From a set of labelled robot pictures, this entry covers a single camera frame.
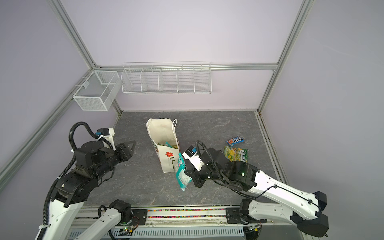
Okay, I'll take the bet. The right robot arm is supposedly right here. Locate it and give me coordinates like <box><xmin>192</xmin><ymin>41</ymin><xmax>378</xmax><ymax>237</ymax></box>
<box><xmin>179</xmin><ymin>141</ymin><xmax>329</xmax><ymax>238</ymax></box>

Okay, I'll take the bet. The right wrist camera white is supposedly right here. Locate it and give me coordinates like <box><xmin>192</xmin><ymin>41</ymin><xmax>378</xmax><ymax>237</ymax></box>
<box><xmin>182</xmin><ymin>146</ymin><xmax>205</xmax><ymax>172</ymax></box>

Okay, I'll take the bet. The teal fox's candy bag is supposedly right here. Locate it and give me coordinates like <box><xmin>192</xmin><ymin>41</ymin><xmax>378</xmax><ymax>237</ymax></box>
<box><xmin>175</xmin><ymin>153</ymin><xmax>192</xmax><ymax>192</ymax></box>
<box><xmin>165</xmin><ymin>142</ymin><xmax>178</xmax><ymax>149</ymax></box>

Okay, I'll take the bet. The white floral paper bag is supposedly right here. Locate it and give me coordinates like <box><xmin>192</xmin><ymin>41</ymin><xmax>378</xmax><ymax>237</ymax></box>
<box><xmin>146</xmin><ymin>119</ymin><xmax>180</xmax><ymax>173</ymax></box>

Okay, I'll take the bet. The teal Fox's candy bag back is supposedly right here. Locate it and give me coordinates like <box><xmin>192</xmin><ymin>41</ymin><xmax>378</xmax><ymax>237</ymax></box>
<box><xmin>175</xmin><ymin>153</ymin><xmax>192</xmax><ymax>192</ymax></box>

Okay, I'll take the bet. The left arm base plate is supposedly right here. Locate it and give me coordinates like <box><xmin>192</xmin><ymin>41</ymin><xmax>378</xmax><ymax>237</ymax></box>
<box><xmin>119</xmin><ymin>209</ymin><xmax>148</xmax><ymax>226</ymax></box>

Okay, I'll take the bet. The teal Fox's candy bag front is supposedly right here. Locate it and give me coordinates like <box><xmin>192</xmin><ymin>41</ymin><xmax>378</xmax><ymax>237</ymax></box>
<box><xmin>165</xmin><ymin>142</ymin><xmax>178</xmax><ymax>149</ymax></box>

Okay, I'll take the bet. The long white wire basket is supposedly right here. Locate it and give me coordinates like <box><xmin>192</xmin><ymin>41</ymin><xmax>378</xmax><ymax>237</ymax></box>
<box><xmin>121</xmin><ymin>62</ymin><xmax>212</xmax><ymax>94</ymax></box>

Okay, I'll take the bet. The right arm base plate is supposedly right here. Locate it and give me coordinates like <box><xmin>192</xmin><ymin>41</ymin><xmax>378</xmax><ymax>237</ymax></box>
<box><xmin>225</xmin><ymin>207</ymin><xmax>267</xmax><ymax>225</ymax></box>

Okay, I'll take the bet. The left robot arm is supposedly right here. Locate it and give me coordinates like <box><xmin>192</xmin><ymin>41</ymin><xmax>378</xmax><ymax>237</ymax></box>
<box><xmin>36</xmin><ymin>122</ymin><xmax>137</xmax><ymax>240</ymax></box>

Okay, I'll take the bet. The blue M&M's packet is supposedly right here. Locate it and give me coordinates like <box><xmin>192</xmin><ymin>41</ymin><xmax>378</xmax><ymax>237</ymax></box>
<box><xmin>227</xmin><ymin>136</ymin><xmax>245</xmax><ymax>147</ymax></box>

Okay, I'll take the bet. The small white mesh basket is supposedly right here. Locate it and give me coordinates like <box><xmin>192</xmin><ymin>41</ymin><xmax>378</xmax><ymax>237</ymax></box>
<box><xmin>73</xmin><ymin>71</ymin><xmax>122</xmax><ymax>112</ymax></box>

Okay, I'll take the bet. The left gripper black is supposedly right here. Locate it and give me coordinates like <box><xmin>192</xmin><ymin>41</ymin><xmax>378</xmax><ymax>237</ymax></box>
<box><xmin>93</xmin><ymin>140</ymin><xmax>137</xmax><ymax>180</ymax></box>

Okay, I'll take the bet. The green Fox's spring tea bag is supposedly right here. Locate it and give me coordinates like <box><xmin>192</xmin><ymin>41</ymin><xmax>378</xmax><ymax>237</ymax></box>
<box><xmin>224</xmin><ymin>146</ymin><xmax>248</xmax><ymax>163</ymax></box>

